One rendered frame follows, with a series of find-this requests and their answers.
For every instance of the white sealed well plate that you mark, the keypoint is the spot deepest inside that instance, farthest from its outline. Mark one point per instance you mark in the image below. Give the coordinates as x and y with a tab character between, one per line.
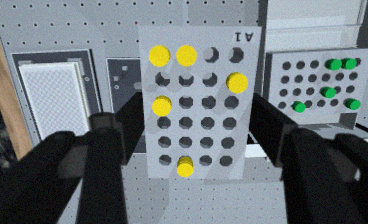
57	96

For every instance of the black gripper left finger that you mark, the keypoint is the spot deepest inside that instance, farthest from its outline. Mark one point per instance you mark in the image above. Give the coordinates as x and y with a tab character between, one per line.
37	188

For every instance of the grey rack with round holes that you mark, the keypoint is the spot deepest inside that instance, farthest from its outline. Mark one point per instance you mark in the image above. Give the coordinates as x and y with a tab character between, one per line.
194	126
297	75

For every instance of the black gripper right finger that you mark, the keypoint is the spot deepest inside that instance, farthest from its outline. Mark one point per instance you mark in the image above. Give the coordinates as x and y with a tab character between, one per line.
315	193

